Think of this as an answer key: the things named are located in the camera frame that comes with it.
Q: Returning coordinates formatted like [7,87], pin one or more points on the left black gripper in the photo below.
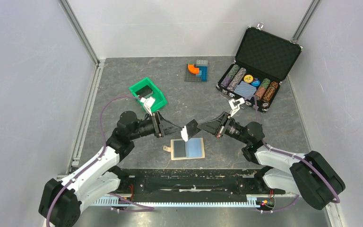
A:
[162,126]

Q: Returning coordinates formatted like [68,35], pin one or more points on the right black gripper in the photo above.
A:
[218,126]

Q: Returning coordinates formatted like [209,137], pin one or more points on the beige leather card holder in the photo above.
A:
[194,149]

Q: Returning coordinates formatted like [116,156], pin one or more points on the dark card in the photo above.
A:
[144,92]

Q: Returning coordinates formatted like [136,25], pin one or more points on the black card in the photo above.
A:
[190,130]

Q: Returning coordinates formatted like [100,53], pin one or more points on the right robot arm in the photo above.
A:
[308,175]

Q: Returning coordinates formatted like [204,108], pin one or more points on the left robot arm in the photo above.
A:
[64,200]

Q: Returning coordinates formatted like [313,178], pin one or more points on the grey card in holder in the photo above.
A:
[179,150]

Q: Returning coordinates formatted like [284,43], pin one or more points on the blue playing card deck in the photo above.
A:
[245,90]

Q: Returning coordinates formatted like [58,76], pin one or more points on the green plastic bin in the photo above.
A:
[160,100]

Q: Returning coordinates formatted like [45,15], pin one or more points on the pink grey chip stack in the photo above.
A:
[236,79]

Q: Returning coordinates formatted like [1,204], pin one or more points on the purple green chip stack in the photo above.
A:
[229,76]

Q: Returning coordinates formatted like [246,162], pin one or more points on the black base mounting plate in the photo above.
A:
[190,185]

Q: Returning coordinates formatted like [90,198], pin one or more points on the grey lego baseplate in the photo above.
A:
[190,77]

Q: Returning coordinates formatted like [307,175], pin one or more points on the blue lego bricks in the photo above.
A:
[203,73]

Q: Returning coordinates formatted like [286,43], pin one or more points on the yellow dealer chip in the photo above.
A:
[248,78]

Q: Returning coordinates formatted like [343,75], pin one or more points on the blue dealer chip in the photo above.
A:
[256,82]

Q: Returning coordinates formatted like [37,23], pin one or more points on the orange curved lego piece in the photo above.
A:
[193,69]

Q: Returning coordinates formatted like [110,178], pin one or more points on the grey lego brick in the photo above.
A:
[201,63]

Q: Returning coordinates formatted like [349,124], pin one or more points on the green red chip stack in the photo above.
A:
[262,89]

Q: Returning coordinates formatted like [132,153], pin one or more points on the orange black chip stack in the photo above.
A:
[273,86]

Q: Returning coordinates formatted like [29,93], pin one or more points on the black poker chip case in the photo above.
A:
[264,56]

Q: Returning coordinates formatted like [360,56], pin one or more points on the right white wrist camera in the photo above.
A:
[235,105]

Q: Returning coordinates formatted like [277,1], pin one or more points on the white slotted cable duct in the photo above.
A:
[248,202]

